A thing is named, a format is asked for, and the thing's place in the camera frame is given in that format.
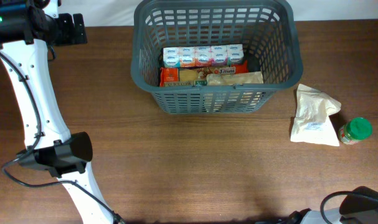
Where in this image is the orange spaghetti packet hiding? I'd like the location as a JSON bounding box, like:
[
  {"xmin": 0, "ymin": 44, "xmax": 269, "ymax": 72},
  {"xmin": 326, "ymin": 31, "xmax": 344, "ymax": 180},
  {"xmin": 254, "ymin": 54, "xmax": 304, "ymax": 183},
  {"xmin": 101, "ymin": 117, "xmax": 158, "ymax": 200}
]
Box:
[{"xmin": 159, "ymin": 60, "xmax": 248, "ymax": 87}]

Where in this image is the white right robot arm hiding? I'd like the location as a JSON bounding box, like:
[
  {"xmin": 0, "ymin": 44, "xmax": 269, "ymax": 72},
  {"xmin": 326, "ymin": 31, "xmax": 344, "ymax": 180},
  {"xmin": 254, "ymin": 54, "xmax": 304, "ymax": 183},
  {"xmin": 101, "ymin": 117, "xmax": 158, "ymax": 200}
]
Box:
[{"xmin": 281, "ymin": 186, "xmax": 378, "ymax": 224}]

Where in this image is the beige grain bag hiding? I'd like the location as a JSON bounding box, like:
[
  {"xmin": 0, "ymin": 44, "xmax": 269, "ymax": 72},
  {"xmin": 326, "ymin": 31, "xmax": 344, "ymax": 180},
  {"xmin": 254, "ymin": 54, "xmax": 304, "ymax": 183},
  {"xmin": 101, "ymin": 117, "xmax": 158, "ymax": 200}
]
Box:
[{"xmin": 204, "ymin": 71, "xmax": 265, "ymax": 113}]

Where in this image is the grey plastic lattice basket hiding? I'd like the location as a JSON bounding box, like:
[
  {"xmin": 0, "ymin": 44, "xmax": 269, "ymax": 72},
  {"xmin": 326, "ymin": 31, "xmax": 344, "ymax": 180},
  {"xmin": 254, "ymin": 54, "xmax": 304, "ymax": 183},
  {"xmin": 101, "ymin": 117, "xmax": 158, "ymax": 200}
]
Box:
[{"xmin": 131, "ymin": 0, "xmax": 303, "ymax": 114}]

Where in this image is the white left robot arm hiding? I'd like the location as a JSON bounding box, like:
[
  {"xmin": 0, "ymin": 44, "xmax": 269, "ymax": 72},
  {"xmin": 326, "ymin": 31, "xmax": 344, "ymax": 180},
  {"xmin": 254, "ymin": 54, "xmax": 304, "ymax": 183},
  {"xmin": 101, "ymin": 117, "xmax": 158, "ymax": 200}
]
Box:
[{"xmin": 0, "ymin": 0, "xmax": 123, "ymax": 223}]

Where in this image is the green lid glass jar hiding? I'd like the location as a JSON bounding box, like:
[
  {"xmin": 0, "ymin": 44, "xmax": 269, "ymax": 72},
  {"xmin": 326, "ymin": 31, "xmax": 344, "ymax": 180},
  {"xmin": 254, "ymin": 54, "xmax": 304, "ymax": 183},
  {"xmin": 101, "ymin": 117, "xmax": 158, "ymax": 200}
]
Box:
[{"xmin": 338, "ymin": 117, "xmax": 373, "ymax": 144}]

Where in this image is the tissue pocket pack bundle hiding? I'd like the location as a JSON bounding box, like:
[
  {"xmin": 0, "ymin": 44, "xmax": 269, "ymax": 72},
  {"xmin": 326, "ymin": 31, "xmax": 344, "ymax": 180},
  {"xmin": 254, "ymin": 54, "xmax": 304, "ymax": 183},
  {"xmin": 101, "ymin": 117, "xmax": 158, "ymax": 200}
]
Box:
[{"xmin": 163, "ymin": 44, "xmax": 244, "ymax": 68}]

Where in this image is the beige powder bag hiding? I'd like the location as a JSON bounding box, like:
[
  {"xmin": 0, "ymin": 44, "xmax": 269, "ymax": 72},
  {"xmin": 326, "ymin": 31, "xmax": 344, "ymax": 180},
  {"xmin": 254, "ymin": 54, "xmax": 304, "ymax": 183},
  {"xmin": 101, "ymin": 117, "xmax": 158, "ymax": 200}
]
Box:
[{"xmin": 290, "ymin": 84, "xmax": 341, "ymax": 147}]

